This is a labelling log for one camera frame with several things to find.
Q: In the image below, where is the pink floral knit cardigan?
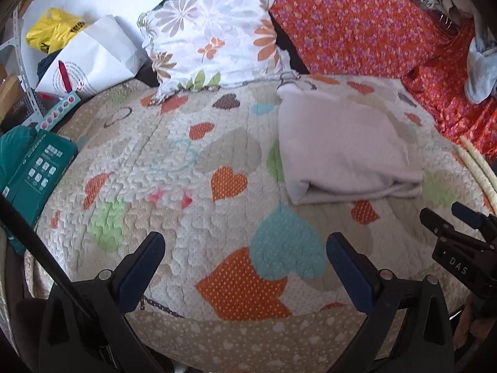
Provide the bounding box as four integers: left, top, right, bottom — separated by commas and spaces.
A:
277, 83, 425, 205

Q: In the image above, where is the cream rolled quilt edge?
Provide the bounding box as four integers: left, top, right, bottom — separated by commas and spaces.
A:
458, 136, 496, 215

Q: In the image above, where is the heart patterned quilted bedspread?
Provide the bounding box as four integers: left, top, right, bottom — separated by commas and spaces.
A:
36, 76, 492, 372

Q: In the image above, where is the teal package box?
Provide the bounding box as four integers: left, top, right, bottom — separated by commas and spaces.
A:
0, 125, 79, 257

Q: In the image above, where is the grey cloth on bedsheet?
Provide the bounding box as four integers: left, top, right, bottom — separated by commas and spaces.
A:
464, 37, 496, 104

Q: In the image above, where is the colourful dotted paper strip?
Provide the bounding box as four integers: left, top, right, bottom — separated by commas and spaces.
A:
35, 91, 81, 131

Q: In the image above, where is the red floral bedsheet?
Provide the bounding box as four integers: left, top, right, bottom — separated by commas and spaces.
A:
270, 0, 496, 161

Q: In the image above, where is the white metal shelf rack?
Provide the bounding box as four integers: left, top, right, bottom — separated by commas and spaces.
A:
1, 6, 42, 126

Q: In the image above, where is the yellow plastic bag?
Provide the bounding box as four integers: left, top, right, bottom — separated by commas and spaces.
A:
25, 8, 88, 54

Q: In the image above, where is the white floral pillow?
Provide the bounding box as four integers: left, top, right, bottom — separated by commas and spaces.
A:
137, 0, 294, 104

